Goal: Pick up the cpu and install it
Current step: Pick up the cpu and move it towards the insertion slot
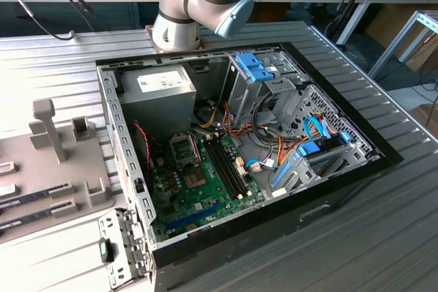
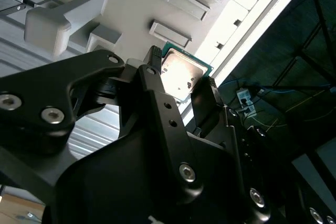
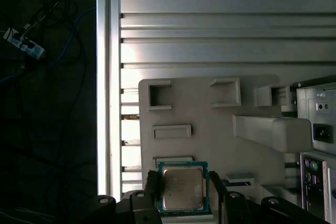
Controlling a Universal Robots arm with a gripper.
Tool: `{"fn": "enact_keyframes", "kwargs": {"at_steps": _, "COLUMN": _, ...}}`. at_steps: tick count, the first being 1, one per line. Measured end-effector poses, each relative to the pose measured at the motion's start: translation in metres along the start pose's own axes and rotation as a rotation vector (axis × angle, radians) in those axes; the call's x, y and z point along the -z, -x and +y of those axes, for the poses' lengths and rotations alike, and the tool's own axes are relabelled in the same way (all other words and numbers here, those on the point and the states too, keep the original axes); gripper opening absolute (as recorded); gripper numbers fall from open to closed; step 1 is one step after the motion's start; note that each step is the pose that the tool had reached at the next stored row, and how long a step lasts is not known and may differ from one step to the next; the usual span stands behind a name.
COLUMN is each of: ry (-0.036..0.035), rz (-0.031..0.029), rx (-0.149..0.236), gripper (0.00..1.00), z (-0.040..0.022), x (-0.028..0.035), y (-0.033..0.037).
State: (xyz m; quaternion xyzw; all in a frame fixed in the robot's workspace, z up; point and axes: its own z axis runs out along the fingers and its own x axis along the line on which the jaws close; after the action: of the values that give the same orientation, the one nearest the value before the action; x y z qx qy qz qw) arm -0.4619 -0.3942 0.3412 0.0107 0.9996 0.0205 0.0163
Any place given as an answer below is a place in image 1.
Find metal socket cover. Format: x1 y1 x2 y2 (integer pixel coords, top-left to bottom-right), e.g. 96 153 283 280
168 133 203 171

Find CPU socket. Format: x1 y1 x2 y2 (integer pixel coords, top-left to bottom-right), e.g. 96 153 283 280
182 170 209 191

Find black RAM slot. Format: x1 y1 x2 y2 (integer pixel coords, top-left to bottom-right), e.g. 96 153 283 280
213 135 250 198
209 137 246 199
218 133 256 196
204 138 241 200

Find grey metal drive cage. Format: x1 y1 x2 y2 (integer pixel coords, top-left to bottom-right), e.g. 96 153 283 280
218 51 311 129

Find white board power connector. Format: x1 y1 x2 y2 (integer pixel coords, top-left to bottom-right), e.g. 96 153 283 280
234 155 248 177

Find green motherboard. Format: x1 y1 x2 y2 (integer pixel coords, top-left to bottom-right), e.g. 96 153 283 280
147 131 268 244

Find grey power supply unit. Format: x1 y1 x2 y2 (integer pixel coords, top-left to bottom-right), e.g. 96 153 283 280
117 64 198 140

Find blue plastic drive carrier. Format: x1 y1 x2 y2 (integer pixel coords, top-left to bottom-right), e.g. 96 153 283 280
235 52 275 83

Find black case fan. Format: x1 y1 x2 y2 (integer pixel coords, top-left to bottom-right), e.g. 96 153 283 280
132 122 153 173

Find hard disk in blue carrier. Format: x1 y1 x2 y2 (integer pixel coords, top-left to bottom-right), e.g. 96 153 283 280
296 130 351 160

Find blue expansion slot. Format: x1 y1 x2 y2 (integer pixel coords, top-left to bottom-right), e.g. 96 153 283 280
163 202 222 233

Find grey metal disk bay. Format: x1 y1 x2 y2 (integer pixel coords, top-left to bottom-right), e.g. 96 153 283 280
272 141 381 198

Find black open PC case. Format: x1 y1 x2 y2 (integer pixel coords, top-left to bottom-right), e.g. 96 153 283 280
94 41 405 292

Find black teal latch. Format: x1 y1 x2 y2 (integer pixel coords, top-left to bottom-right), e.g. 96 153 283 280
98 238 116 264

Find grey parts rack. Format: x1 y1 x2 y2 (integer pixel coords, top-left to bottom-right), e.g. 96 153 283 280
0 98 116 241

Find RAM stick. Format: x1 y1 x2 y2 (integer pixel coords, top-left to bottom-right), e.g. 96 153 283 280
0 189 52 208
0 210 54 231

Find large brown cardboard box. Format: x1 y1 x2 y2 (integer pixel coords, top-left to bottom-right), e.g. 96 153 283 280
365 3 438 72

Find coloured power wire bundle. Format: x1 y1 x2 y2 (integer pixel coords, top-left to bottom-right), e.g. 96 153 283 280
196 100 309 170

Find twisted fan wire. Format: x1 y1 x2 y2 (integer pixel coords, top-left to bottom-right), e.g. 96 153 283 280
132 121 164 172

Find blue plastic rail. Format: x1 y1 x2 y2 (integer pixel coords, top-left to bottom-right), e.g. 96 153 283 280
271 161 292 191

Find blue flat data cable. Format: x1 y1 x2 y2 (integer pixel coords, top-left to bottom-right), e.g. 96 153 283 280
302 116 331 142

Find metal card retainer bracket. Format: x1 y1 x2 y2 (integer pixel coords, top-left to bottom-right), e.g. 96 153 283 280
98 207 153 289

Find thin cable with white plug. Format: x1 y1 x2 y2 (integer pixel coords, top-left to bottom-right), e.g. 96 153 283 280
0 0 76 40

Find aluminium frame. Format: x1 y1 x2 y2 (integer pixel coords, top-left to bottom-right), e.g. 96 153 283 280
368 10 438 79

